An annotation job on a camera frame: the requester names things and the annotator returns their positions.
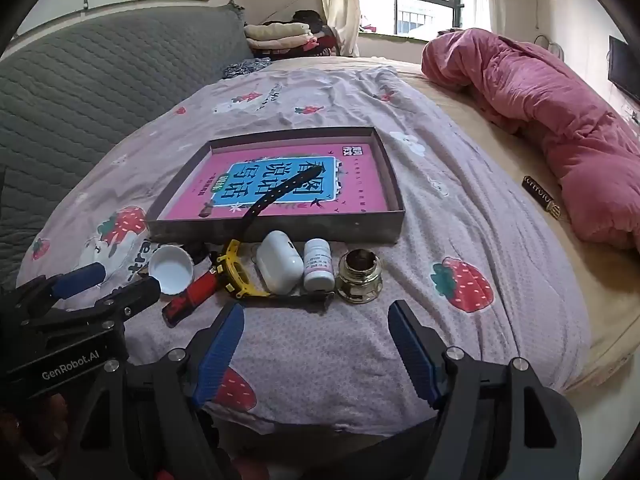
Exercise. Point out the black wall television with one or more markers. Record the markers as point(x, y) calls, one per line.
point(625, 70)

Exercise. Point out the small white fan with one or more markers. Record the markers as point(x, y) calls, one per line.
point(547, 47)

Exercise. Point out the pink book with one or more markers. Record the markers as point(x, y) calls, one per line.
point(200, 185)

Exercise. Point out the dark patterned cloth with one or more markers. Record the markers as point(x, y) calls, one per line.
point(245, 67)

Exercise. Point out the white pill bottle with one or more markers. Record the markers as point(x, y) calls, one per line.
point(319, 267)

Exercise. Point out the red lighter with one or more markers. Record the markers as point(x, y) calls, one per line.
point(192, 295)

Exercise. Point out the black and gold pack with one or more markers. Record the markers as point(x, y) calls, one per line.
point(540, 195)

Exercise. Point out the white bottle cap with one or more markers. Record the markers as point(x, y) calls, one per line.
point(172, 270)

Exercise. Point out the pink quilt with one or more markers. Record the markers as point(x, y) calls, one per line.
point(550, 110)

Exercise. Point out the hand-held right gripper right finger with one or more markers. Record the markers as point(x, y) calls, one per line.
point(415, 355)

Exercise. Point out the white earbuds case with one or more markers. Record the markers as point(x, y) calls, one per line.
point(280, 260)

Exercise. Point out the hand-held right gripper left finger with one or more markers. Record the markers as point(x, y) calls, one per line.
point(220, 355)

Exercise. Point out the grey shallow cardboard box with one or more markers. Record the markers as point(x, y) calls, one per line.
point(350, 230)

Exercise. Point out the grey quilted headboard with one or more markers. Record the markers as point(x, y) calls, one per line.
point(100, 85)

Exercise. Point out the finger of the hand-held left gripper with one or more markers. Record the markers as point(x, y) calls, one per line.
point(80, 277)
point(135, 294)

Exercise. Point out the black and yellow wristwatch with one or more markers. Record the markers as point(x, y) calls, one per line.
point(237, 270)

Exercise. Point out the strawberry printed bed sheet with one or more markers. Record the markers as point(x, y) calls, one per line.
point(450, 210)

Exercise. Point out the stack of folded clothes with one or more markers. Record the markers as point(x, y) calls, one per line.
point(275, 35)

